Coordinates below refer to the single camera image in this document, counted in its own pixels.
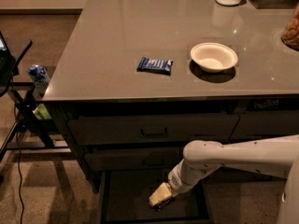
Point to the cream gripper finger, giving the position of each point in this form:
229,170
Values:
160,194

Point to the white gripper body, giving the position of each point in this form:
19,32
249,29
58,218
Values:
177,180

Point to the black rxbar chocolate bar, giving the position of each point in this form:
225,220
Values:
163,204

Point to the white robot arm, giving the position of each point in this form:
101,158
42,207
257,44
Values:
277,157

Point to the open bottom drawer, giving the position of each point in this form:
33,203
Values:
123,199

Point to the middle left drawer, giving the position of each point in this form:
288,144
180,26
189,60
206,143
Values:
132,158

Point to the top left drawer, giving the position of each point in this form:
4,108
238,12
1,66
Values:
151,128

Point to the right drawer column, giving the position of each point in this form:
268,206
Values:
266,117

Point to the blue snack bar wrapper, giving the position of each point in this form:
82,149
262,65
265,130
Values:
159,66

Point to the white paper bowl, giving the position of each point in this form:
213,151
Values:
213,57

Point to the green packet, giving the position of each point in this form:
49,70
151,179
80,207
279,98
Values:
42,113

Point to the black metal stand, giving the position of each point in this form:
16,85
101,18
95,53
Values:
24,97

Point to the laptop computer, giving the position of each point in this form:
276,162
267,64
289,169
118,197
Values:
6,59

